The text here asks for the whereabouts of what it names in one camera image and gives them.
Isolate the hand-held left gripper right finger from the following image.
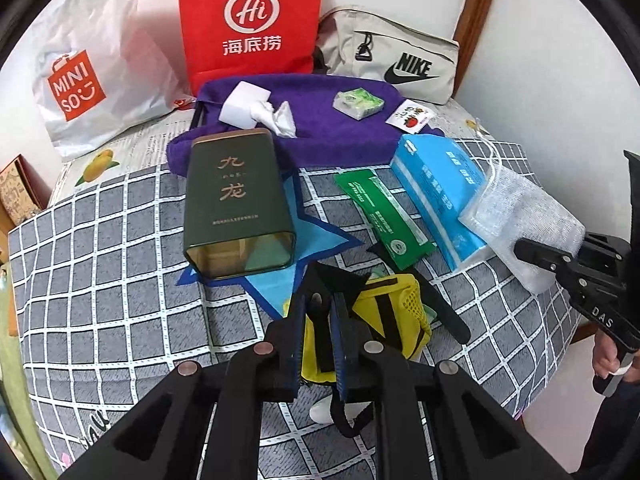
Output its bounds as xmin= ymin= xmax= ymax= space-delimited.
xmin=327 ymin=290 xmax=576 ymax=480

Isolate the purple towel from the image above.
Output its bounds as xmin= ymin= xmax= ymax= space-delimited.
xmin=166 ymin=74 xmax=416 ymax=171

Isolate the wooden door frame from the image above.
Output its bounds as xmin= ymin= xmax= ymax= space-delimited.
xmin=452 ymin=0 xmax=501 ymax=101

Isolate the white soft item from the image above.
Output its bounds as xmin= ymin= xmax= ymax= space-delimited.
xmin=309 ymin=394 xmax=373 ymax=426

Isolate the yellow and black mesh pouch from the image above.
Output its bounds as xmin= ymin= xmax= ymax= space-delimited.
xmin=282 ymin=242 xmax=472 ymax=438

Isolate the dark green tin box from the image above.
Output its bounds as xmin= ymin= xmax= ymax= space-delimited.
xmin=182 ymin=128 xmax=297 ymax=281

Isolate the white mesh drawstring bag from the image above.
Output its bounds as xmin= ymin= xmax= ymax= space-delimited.
xmin=459 ymin=120 xmax=587 ymax=295

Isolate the white plastic shopping bag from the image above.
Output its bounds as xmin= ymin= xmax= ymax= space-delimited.
xmin=32 ymin=0 xmax=194 ymax=162

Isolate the grey checked blanket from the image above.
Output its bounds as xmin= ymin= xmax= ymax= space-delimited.
xmin=7 ymin=137 xmax=596 ymax=480

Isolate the white fruit-print bed sheet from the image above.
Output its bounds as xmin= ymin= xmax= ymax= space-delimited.
xmin=47 ymin=94 xmax=526 ymax=202

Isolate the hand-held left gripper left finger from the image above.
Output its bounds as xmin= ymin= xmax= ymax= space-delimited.
xmin=57 ymin=290 xmax=308 ymax=480

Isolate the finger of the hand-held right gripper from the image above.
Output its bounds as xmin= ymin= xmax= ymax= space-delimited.
xmin=514 ymin=236 xmax=583 ymax=282

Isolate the beige waist bag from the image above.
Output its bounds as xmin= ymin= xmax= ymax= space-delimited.
xmin=311 ymin=6 xmax=461 ymax=106

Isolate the green flat packet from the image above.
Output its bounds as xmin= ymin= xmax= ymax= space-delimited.
xmin=334 ymin=169 xmax=436 ymax=271

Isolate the blue tissue pack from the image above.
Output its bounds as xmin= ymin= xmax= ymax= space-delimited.
xmin=390 ymin=132 xmax=494 ymax=274

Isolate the brown cardboard box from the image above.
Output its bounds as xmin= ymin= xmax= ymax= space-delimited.
xmin=0 ymin=154 xmax=46 ymax=226

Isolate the crumpled white tissue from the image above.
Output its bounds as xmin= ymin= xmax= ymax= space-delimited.
xmin=252 ymin=100 xmax=299 ymax=140

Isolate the white tissue pack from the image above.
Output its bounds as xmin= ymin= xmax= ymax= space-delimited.
xmin=218 ymin=81 xmax=273 ymax=130

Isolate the green tissue pack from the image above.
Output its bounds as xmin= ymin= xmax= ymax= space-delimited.
xmin=333 ymin=87 xmax=386 ymax=122

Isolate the person's right hand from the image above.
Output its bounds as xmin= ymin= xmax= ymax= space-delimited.
xmin=592 ymin=331 xmax=637 ymax=381

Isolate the blue felt star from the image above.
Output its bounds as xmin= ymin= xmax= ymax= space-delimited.
xmin=175 ymin=167 xmax=366 ymax=322

